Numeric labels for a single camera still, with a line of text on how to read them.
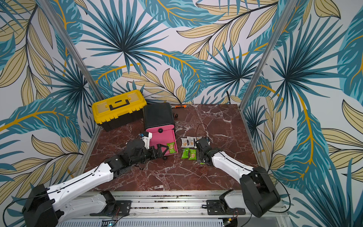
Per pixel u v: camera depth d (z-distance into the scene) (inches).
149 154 26.2
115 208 26.3
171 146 35.5
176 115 43.7
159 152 26.3
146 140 27.6
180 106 47.5
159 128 33.9
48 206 15.2
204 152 26.7
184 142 38.3
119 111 37.4
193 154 36.4
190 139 38.5
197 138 39.6
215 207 28.9
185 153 35.8
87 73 38.2
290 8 27.1
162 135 34.6
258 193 16.5
